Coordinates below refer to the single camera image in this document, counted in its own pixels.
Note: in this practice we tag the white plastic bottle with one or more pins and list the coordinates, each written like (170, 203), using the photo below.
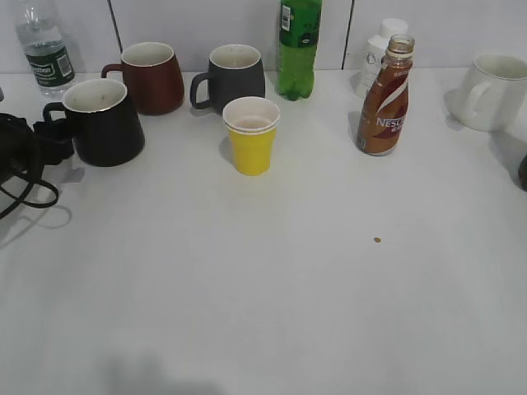
(374, 52)

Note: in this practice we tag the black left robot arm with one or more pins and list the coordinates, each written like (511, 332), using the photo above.
(23, 147)

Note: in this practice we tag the yellow paper cup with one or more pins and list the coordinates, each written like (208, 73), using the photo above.
(252, 124)

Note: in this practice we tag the clear water bottle green label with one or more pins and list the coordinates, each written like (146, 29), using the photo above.
(40, 33)

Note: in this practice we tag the grey ceramic mug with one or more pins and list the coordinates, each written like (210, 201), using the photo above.
(234, 71)

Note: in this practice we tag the green soda bottle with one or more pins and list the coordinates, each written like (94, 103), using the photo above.
(298, 37)

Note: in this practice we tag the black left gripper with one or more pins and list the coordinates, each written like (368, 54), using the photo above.
(55, 141)

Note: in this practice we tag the black ceramic mug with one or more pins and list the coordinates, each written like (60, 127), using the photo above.
(102, 121)

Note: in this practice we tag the brown coffee drink bottle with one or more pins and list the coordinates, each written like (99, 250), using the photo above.
(386, 104)

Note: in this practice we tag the dark red ceramic mug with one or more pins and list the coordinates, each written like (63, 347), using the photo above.
(151, 72)

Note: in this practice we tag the white ceramic mug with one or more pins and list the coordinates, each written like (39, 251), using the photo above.
(491, 94)

